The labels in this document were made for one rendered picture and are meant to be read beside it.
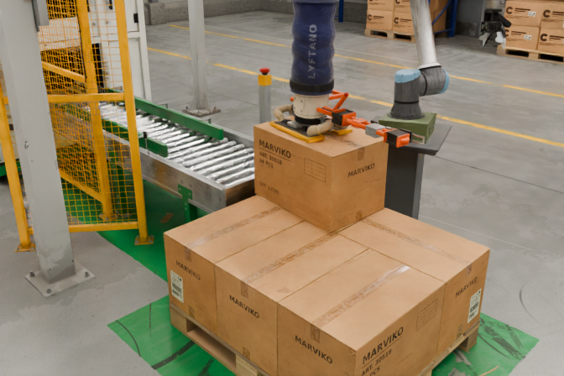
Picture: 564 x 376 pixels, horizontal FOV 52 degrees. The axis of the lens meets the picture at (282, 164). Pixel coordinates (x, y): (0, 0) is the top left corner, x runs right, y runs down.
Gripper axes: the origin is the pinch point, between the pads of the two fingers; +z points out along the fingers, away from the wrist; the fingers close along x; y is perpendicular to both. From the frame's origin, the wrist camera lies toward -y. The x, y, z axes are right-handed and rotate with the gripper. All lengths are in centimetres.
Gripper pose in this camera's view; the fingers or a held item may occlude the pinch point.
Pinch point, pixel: (494, 48)
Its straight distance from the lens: 328.1
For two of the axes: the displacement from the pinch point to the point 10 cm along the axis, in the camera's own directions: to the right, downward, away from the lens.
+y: -9.2, 1.5, -3.6
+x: 3.9, 2.9, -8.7
